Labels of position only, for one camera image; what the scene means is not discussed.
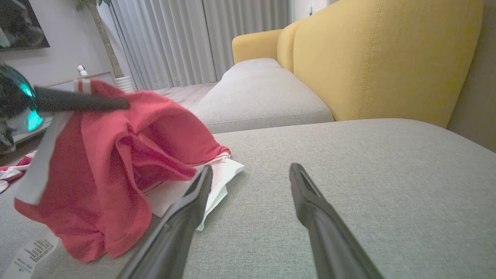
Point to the brown plant trunk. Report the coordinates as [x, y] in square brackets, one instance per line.
[104, 38]

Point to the long grey sofa seat cushion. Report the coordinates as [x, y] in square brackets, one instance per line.
[263, 97]

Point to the large yellow sofa backrest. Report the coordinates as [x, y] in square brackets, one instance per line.
[387, 58]

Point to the white ribbed plant pot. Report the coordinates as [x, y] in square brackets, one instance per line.
[124, 82]

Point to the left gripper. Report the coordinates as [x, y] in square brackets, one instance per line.
[11, 97]

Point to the red Bulls jersey white sleeves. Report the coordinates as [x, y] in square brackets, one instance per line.
[97, 174]

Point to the grey pleated curtain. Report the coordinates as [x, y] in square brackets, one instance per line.
[174, 38]

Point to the narrow yellow sofa backrest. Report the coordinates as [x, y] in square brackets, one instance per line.
[286, 46]

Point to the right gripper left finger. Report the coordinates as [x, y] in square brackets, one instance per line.
[182, 224]

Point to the grey low tv cabinet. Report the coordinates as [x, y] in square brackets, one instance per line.
[62, 83]

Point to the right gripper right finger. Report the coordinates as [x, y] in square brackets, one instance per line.
[325, 232]

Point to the small white camera device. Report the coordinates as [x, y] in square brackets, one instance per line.
[82, 69]

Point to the black wall television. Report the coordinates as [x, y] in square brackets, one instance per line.
[19, 23]

